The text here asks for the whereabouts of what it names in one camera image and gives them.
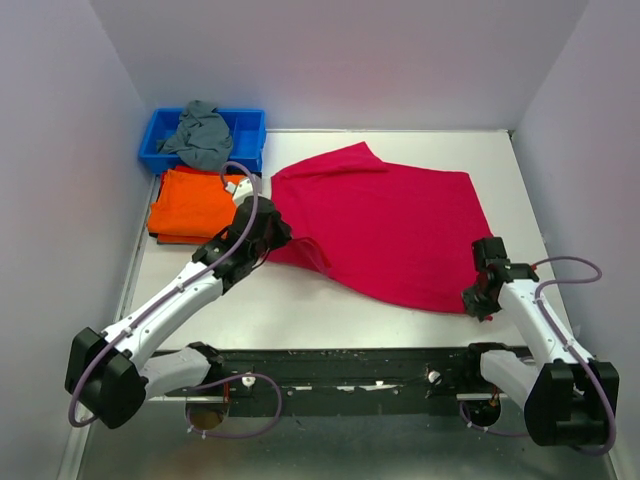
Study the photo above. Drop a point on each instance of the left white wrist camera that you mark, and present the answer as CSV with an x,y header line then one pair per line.
x,y
244,188

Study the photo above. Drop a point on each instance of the grey t shirt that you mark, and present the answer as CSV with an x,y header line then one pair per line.
x,y
202,140

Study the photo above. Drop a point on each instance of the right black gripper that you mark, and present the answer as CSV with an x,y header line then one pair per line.
x,y
473,307

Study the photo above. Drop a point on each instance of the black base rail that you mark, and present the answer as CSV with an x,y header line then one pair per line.
x,y
343,382

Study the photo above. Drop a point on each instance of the blue plastic bin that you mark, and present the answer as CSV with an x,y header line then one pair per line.
x,y
247,128

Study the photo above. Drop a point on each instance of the magenta t shirt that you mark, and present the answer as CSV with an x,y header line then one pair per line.
x,y
398,234

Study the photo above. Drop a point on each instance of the aluminium extrusion frame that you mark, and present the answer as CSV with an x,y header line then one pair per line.
x,y
124,397

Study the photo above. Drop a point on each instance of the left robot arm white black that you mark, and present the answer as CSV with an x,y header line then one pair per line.
x,y
112,373

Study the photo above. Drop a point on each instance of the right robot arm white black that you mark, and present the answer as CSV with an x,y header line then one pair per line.
x,y
567,396

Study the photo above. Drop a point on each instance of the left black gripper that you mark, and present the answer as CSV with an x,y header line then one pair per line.
x,y
283,233

